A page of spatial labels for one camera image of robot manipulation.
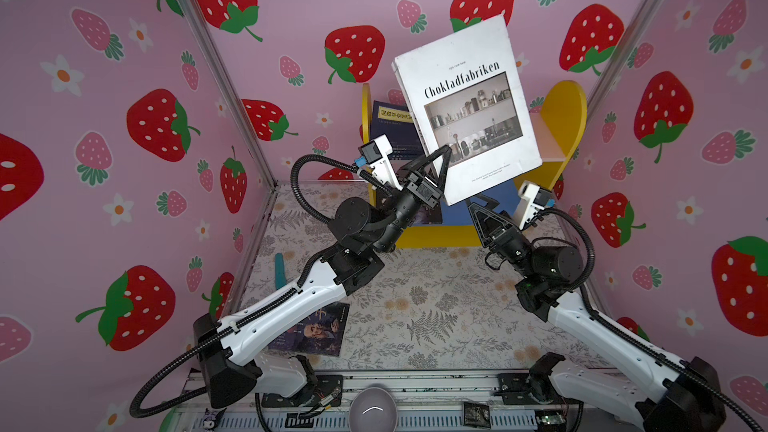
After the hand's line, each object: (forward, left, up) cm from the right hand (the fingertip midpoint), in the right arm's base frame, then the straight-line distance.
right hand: (467, 204), depth 53 cm
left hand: (+2, +5, +10) cm, 11 cm away
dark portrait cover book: (-13, +34, -45) cm, 58 cm away
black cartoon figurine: (-35, +53, -43) cm, 76 cm away
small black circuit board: (-26, -8, -44) cm, 52 cm away
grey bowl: (-28, +16, -45) cm, 55 cm away
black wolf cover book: (+20, +4, -28) cm, 35 cm away
